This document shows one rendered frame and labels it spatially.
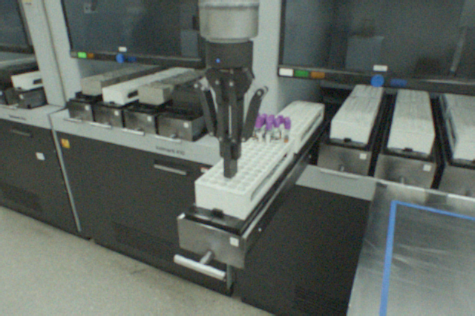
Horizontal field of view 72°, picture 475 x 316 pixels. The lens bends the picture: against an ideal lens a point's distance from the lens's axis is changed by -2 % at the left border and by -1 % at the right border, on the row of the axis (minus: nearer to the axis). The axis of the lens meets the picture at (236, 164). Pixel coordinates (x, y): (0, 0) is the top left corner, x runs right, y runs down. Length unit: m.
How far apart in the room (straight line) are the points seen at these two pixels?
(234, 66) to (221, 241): 0.29
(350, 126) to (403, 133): 0.13
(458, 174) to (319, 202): 0.36
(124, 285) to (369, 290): 1.33
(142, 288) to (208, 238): 1.06
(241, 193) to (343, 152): 0.44
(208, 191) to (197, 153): 0.54
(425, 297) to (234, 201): 0.31
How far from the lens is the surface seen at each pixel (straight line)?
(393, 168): 0.94
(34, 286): 1.84
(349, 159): 0.94
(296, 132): 0.85
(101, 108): 1.35
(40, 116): 1.67
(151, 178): 1.31
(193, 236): 0.62
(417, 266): 0.56
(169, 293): 1.60
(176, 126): 1.14
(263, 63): 1.03
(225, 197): 0.58
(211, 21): 0.51
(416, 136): 0.95
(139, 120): 1.23
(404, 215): 0.66
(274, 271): 1.25
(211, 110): 0.58
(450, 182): 0.96
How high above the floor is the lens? 1.16
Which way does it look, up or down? 26 degrees down
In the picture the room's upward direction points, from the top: straight up
